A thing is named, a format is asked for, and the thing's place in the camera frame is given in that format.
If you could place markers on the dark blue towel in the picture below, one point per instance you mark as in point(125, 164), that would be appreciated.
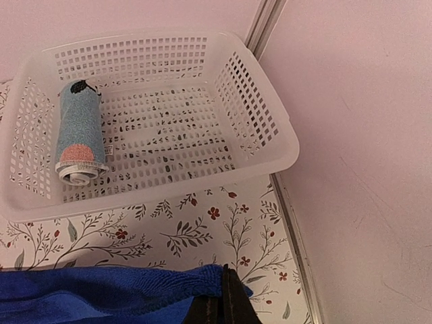
point(105, 294)

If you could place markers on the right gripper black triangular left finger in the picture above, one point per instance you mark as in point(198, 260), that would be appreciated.
point(205, 310)

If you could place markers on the floral patterned tablecloth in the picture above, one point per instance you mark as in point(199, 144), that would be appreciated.
point(239, 224)

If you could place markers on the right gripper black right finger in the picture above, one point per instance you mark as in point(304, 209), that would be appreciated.
point(237, 307)

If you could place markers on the right aluminium frame post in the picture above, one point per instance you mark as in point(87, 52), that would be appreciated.
point(263, 24)

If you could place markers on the white plastic perforated basket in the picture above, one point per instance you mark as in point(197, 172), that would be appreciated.
point(181, 111)

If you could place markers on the light blue orange dotted towel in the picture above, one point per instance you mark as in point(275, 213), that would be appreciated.
point(80, 152)

